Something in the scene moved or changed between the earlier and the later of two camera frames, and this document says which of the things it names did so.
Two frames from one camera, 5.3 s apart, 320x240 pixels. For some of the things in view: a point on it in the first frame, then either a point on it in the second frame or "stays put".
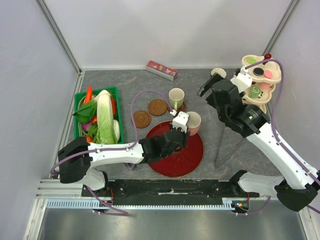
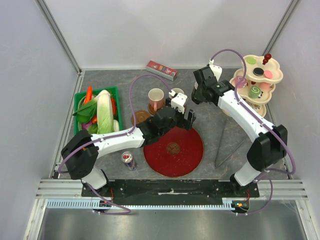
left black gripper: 184,142 to 186,124
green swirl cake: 254,92 stays put
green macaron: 251,60 stays put
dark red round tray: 182,162 stays put
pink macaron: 268,74 stays put
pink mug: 194,123 to 156,97
